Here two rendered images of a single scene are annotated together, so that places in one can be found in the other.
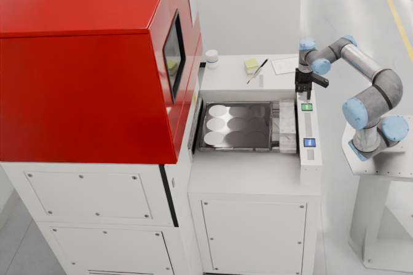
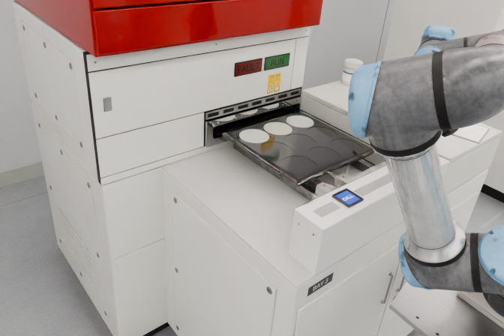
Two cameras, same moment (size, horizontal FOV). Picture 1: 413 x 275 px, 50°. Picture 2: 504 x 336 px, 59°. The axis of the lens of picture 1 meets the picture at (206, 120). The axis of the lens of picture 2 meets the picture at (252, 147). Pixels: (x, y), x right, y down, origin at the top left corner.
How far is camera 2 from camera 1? 1.32 m
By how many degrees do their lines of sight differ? 32
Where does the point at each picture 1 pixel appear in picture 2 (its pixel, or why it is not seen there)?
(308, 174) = (301, 238)
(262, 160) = (285, 199)
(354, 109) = (356, 74)
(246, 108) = (334, 137)
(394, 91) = (468, 69)
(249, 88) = not seen: hidden behind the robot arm
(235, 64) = not seen: hidden behind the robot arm
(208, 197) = (178, 190)
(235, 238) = (196, 289)
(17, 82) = not seen: outside the picture
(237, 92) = (342, 114)
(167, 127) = not seen: outside the picture
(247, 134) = (295, 155)
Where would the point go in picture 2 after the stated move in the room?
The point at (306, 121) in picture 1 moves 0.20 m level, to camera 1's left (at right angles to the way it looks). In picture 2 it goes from (382, 179) to (319, 153)
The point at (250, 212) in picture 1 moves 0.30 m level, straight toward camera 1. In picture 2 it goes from (213, 251) to (121, 305)
